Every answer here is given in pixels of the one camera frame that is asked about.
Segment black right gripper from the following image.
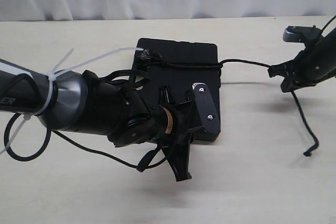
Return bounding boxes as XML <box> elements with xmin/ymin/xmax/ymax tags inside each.
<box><xmin>267</xmin><ymin>50</ymin><xmax>319</xmax><ymax>93</ymax></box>

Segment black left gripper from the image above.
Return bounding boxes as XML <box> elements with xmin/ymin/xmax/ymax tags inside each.
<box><xmin>158</xmin><ymin>85</ymin><xmax>202</xmax><ymax>182</ymax></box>

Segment black plastic carrying case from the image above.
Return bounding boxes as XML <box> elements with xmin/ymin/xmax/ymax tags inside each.
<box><xmin>131</xmin><ymin>37</ymin><xmax>222</xmax><ymax>143</ymax></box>

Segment black cord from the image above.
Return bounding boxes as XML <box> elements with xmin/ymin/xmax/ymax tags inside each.
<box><xmin>136</xmin><ymin>48</ymin><xmax>320</xmax><ymax>157</ymax></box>

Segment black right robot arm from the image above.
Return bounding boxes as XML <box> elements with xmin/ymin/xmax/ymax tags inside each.
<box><xmin>268</xmin><ymin>26</ymin><xmax>335</xmax><ymax>93</ymax></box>

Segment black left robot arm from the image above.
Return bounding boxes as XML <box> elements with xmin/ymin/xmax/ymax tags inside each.
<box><xmin>1</xmin><ymin>60</ymin><xmax>196</xmax><ymax>182</ymax></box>

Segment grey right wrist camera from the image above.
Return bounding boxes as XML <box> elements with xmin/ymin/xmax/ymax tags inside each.
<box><xmin>282</xmin><ymin>26</ymin><xmax>323</xmax><ymax>45</ymax></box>

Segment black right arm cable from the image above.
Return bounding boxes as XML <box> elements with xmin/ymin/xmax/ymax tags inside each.
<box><xmin>319</xmin><ymin>14</ymin><xmax>336</xmax><ymax>38</ymax></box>

